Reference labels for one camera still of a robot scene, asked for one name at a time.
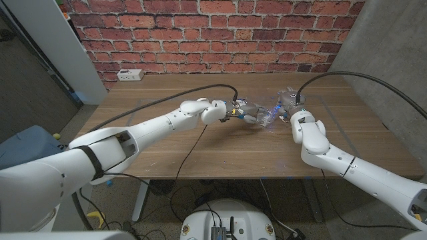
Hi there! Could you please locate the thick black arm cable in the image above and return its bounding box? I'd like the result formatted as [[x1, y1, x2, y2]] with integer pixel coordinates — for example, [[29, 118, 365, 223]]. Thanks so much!
[[295, 71, 427, 121], [71, 83, 239, 231]]

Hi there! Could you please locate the white table leg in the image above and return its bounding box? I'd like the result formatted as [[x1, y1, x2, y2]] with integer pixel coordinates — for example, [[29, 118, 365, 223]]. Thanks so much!
[[131, 179, 151, 223]]

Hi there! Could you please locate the white wall panel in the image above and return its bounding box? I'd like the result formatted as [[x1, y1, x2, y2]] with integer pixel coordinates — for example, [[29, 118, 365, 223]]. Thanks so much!
[[3, 0, 108, 106]]

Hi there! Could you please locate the clear cellophane sheet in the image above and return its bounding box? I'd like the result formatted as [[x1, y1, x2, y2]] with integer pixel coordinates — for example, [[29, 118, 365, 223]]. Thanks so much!
[[245, 96, 294, 133]]

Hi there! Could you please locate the yellow banana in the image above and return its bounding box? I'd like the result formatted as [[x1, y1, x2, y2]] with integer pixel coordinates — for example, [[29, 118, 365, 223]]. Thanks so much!
[[86, 210, 105, 229]]

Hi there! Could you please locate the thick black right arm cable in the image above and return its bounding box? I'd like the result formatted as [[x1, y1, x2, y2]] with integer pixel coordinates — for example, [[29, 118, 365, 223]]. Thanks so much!
[[295, 71, 427, 121]]

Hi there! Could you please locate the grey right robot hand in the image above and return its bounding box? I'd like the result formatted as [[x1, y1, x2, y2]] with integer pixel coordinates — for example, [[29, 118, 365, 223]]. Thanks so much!
[[277, 87, 306, 117]]

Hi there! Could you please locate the white robot torso edge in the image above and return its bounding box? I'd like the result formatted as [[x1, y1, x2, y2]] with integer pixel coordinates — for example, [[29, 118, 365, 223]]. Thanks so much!
[[0, 230, 136, 240]]

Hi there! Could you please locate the white power strip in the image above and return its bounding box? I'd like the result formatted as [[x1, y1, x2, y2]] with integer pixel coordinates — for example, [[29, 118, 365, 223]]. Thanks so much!
[[116, 69, 145, 82]]

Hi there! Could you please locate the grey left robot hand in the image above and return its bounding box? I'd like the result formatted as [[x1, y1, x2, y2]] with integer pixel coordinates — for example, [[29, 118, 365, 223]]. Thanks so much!
[[225, 99, 268, 125]]

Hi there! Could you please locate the black round floor object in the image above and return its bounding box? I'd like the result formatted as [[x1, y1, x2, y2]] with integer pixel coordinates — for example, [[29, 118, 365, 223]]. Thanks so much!
[[149, 179, 177, 197]]

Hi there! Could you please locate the red brick print backdrop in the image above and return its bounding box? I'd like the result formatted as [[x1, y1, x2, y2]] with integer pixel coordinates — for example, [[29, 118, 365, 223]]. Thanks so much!
[[63, 0, 366, 91]]

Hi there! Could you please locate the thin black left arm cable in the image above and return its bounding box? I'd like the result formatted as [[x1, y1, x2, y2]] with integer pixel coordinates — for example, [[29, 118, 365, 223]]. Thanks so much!
[[103, 123, 209, 224]]

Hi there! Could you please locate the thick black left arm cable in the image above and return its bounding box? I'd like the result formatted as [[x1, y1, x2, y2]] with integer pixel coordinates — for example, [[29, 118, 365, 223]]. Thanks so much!
[[71, 83, 239, 231]]

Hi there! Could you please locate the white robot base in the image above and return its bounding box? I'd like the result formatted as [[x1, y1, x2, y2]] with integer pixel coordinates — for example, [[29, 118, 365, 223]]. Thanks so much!
[[179, 199, 276, 240]]

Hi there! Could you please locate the black electronics box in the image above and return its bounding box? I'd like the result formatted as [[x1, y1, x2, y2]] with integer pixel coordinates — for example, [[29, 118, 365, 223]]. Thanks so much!
[[209, 226, 228, 240]]

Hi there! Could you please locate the grey table leg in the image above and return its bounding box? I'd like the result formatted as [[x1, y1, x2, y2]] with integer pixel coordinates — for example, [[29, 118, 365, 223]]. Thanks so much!
[[302, 179, 324, 223]]

